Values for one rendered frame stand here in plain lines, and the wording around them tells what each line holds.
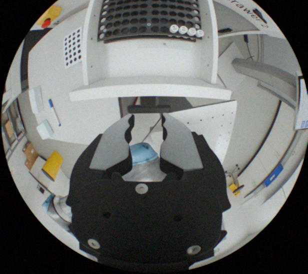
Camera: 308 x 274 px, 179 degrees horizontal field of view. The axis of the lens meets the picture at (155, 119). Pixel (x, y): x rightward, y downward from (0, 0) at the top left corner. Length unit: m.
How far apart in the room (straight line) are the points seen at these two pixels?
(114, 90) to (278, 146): 3.00
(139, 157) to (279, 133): 2.92
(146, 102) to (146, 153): 0.13
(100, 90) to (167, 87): 0.10
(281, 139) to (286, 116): 0.53
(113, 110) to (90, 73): 0.18
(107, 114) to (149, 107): 0.23
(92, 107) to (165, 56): 0.29
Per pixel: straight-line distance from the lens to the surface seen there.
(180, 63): 0.25
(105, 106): 0.38
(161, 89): 0.15
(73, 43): 0.39
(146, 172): 0.27
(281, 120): 2.98
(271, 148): 3.05
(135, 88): 0.16
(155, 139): 0.41
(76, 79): 0.41
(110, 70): 0.26
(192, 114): 0.38
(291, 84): 0.92
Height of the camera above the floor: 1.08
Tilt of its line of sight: 61 degrees down
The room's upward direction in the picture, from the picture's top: 177 degrees clockwise
